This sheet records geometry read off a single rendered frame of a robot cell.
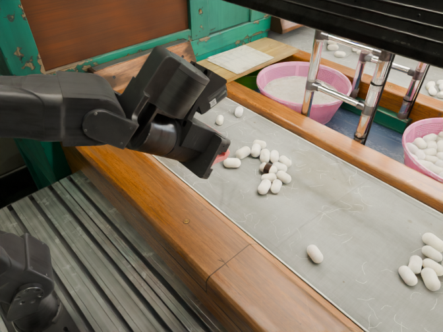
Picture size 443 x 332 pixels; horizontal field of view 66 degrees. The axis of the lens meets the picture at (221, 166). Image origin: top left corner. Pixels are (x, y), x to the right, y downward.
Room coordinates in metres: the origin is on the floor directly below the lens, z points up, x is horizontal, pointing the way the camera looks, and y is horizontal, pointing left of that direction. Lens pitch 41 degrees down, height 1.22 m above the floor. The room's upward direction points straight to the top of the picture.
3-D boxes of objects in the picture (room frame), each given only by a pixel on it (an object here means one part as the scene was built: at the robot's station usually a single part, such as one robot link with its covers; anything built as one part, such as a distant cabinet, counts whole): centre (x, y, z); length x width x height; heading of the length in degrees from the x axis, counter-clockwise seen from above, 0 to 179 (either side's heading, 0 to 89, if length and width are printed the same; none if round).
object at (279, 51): (1.06, -0.09, 0.77); 0.33 x 0.15 x 0.01; 132
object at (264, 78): (0.90, -0.23, 0.72); 0.27 x 0.27 x 0.10
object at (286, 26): (1.33, -0.30, 0.83); 0.30 x 0.06 x 0.07; 132
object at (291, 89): (0.90, -0.23, 0.71); 0.22 x 0.22 x 0.06
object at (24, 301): (0.27, 0.29, 0.77); 0.09 x 0.06 x 0.06; 26
